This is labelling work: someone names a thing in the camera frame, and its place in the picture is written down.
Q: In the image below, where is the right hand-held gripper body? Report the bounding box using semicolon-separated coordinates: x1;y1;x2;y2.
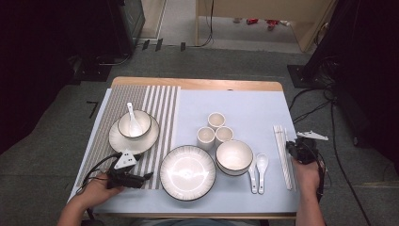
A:
295;130;330;166

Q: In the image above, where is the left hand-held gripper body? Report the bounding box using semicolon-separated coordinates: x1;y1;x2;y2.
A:
105;149;139;190

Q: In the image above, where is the bundle of white chopsticks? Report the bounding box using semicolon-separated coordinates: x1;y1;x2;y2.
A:
272;124;297;192

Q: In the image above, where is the white plate with dark rim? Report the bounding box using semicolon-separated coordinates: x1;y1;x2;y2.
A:
108;112;161;156
159;144;217;202

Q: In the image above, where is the white ceramic soup spoon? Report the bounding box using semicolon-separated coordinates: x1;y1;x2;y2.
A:
126;102;144;138
247;159;259;195
255;153;270;195

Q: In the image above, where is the white bowl with dark rim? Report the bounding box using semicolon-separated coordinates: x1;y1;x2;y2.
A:
117;108;153;140
215;138;254;177
216;163;254;177

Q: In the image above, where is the person's left hand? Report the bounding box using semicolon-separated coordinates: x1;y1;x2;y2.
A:
76;179;125;210

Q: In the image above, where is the pale blue table sheet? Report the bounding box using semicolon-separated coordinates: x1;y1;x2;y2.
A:
68;88;302;215

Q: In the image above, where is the cream ceramic cup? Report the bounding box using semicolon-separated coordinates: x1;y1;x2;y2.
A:
207;111;227;130
196;125;216;152
215;125;234;146

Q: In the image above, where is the striped woven placemat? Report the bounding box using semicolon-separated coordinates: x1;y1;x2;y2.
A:
76;84;183;190

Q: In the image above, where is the black curtain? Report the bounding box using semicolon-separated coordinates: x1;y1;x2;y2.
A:
0;0;120;154
309;0;399;177

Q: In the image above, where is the black stand foot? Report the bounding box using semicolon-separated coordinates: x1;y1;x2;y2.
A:
73;55;133;83

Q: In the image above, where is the beige wooden cabinet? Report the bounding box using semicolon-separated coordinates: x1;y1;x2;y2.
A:
195;0;342;54

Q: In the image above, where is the dark equipment box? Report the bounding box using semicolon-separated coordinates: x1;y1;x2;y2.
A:
106;0;147;57

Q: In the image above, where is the long black floor cable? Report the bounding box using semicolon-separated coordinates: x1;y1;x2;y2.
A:
328;90;375;226

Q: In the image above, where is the left hand-held gripper black cable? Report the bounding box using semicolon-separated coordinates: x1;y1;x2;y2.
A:
74;153;124;196

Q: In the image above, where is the black metal stand base plate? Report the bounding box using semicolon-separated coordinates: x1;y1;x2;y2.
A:
286;64;335;89

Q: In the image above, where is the hanging black cable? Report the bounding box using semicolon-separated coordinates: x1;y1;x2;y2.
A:
203;0;217;49

